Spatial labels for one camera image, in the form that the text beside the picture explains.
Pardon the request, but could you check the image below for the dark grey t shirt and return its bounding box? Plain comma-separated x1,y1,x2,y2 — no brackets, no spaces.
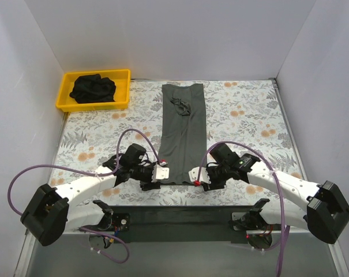
159,83,207,185

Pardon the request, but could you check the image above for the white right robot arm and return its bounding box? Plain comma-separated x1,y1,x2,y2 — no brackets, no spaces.
189,142,349,244

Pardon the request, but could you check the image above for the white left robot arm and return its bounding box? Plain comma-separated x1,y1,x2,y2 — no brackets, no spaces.
21,144,170,246

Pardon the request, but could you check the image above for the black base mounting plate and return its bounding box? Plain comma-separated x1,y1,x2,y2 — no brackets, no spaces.
108,205,280,244

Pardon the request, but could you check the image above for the floral patterned table mat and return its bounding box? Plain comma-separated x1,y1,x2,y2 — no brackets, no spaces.
49,80,304,205

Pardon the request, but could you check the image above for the black t shirt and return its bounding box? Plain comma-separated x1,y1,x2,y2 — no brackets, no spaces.
69,74,117,104

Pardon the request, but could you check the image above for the yellow plastic bin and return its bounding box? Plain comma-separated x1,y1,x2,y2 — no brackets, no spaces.
55,69,131,113

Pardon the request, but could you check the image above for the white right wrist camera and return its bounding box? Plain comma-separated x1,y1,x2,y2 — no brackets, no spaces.
189,167,211,186

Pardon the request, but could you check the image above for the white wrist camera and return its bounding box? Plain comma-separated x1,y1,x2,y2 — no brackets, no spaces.
152,160,170,182
189,167,211,186

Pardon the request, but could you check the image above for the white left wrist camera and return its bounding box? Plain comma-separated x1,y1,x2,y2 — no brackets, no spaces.
152,160,170,182

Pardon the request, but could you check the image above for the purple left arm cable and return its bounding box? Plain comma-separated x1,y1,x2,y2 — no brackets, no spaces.
7,129,166,264

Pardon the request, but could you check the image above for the aluminium front rail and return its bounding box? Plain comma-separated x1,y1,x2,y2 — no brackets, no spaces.
26,209,336,237

